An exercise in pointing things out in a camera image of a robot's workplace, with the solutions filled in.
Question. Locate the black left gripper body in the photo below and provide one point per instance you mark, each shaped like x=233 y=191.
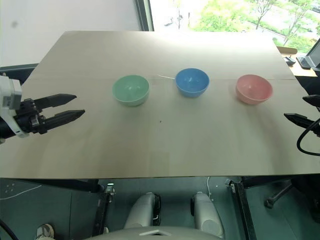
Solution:
x=29 y=119

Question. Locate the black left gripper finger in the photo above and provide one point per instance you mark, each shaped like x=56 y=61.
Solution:
x=56 y=99
x=65 y=117

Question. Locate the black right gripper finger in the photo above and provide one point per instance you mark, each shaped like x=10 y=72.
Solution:
x=314 y=100
x=301 y=121

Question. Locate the black swivel chair with base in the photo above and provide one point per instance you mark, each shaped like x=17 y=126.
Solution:
x=308 y=85

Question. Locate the black laptop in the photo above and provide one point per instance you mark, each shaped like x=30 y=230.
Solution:
x=311 y=58

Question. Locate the small black desk device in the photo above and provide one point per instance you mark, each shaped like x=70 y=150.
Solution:
x=290 y=60

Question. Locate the red bowl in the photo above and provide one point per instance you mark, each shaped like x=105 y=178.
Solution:
x=253 y=90

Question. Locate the brown cardboard box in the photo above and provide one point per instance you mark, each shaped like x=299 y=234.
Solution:
x=287 y=49

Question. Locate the black table crossbar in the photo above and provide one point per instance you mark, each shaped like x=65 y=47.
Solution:
x=62 y=185

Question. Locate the green bowl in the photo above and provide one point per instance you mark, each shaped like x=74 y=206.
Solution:
x=130 y=91

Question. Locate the black metal table leg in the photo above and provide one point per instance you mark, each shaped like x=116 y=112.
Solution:
x=243 y=210
x=102 y=210

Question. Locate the thin white stick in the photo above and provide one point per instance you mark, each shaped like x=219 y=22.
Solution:
x=166 y=77

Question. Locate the beige shoe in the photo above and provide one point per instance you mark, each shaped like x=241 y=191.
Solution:
x=45 y=230

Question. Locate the blue bowl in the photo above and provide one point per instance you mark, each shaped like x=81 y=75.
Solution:
x=192 y=83

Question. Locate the silver left robot leg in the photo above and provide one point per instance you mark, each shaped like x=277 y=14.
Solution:
x=141 y=210

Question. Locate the silver robot leg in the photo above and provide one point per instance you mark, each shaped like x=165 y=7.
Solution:
x=207 y=212
x=141 y=210

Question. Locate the silver right robot leg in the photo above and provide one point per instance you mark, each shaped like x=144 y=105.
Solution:
x=207 y=212

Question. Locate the silver robot torso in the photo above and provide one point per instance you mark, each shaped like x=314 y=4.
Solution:
x=155 y=233

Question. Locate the dark window frame post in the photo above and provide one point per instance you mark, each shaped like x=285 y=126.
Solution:
x=145 y=15

